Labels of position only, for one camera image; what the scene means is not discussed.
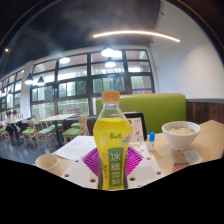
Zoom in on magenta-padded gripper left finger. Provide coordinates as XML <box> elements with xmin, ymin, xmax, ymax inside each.
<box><xmin>62</xmin><ymin>147</ymin><xmax>102</xmax><ymax>190</ymax></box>

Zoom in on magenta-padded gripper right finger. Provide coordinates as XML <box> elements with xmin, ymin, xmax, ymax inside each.
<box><xmin>124</xmin><ymin>146</ymin><xmax>167</xmax><ymax>189</ymax></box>

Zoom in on yellow drink bottle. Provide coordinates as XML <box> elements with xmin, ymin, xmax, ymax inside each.
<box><xmin>92</xmin><ymin>90</ymin><xmax>134</xmax><ymax>191</ymax></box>

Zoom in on printed sticker sheet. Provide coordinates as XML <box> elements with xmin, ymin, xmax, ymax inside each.
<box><xmin>129</xmin><ymin>141</ymin><xmax>151</xmax><ymax>158</ymax></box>

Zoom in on white paper sheet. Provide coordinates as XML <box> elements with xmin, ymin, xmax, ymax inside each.
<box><xmin>53</xmin><ymin>134</ymin><xmax>98</xmax><ymax>162</ymax></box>

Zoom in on small blue-capped bottle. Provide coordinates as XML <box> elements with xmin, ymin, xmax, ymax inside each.
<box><xmin>147</xmin><ymin>131</ymin><xmax>156</xmax><ymax>151</ymax></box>

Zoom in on white ribbed mug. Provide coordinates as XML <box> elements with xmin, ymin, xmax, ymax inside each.
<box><xmin>34</xmin><ymin>153</ymin><xmax>66</xmax><ymax>177</ymax></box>

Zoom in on clear plastic wrapper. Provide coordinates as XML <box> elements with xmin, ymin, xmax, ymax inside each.
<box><xmin>171</xmin><ymin>148</ymin><xmax>204</xmax><ymax>173</ymax></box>

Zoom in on black tablet with picture screen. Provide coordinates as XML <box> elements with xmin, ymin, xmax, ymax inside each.
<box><xmin>123</xmin><ymin>112</ymin><xmax>148</xmax><ymax>143</ymax></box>

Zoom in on white bowl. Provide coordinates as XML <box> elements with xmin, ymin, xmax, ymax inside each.
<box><xmin>161</xmin><ymin>120</ymin><xmax>202</xmax><ymax>151</ymax></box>

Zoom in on wooden chairs with green seats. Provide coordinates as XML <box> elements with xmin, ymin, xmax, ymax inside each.
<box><xmin>0</xmin><ymin>113</ymin><xmax>91</xmax><ymax>151</ymax></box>

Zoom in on wooden dining table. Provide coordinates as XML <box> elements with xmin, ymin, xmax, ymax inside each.
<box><xmin>4</xmin><ymin>117</ymin><xmax>30</xmax><ymax>139</ymax></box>
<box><xmin>39</xmin><ymin>113</ymin><xmax>77</xmax><ymax>148</ymax></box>

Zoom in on green booth bench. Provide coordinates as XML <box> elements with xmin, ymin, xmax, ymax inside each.
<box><xmin>95</xmin><ymin>93</ymin><xmax>188</xmax><ymax>135</ymax></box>

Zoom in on person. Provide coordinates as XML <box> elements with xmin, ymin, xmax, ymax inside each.
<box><xmin>3</xmin><ymin>109</ymin><xmax>21</xmax><ymax>141</ymax></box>

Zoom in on curved linear ceiling light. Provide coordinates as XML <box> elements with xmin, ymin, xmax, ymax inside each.
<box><xmin>92</xmin><ymin>30</ymin><xmax>181</xmax><ymax>43</ymax></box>

